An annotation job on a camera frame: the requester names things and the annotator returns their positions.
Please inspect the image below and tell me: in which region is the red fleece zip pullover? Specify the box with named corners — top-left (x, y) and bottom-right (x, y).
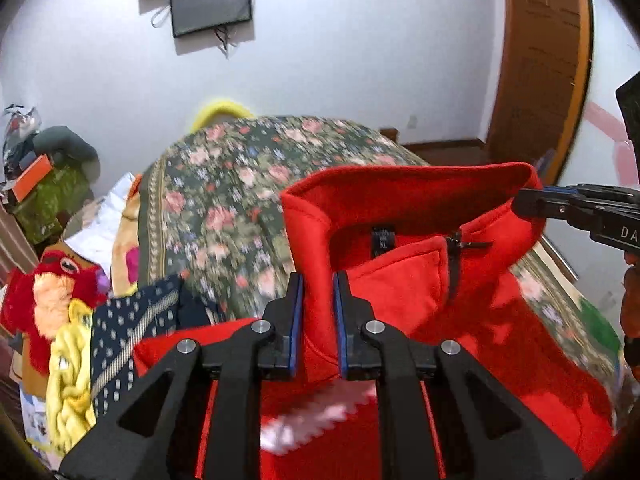
top-left (131, 160), bottom-right (616, 480)

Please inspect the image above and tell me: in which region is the right hand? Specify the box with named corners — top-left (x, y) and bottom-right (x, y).
top-left (620, 252), bottom-right (640, 380)

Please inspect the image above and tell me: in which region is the yellow knitted garment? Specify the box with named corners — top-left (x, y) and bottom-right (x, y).
top-left (46, 299), bottom-right (96, 456)

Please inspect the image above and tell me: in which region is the navy dotted garment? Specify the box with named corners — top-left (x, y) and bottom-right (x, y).
top-left (90, 275), bottom-right (226, 417)

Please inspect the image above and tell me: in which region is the brown wooden door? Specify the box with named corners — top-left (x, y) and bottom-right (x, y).
top-left (487, 0), bottom-right (592, 184)

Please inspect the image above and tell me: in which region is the beige orange blanket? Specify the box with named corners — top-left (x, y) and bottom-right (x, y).
top-left (111, 174), bottom-right (142, 297)

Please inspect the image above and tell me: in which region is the red orange plush toy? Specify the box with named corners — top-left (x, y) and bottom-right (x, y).
top-left (1, 250), bottom-right (110, 375)

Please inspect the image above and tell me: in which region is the white cloth on bed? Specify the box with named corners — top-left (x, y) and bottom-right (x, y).
top-left (62, 172), bottom-right (134, 276)

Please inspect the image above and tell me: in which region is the striped maroon curtain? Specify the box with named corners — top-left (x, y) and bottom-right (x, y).
top-left (0, 206), bottom-right (38, 285)

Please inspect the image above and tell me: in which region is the floral green bedspread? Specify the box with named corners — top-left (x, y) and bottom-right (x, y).
top-left (139, 117), bottom-right (632, 406)

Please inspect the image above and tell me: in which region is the green patterned bag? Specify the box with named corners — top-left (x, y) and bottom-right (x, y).
top-left (9, 165), bottom-right (92, 245)

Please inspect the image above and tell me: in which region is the orange box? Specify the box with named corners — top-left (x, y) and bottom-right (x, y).
top-left (12, 154), bottom-right (52, 203)

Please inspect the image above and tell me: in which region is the dark grey cushion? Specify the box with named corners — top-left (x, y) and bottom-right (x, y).
top-left (32, 126), bottom-right (101, 182)

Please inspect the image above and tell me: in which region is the yellow plush item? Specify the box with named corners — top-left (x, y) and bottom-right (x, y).
top-left (190, 100), bottom-right (254, 132)

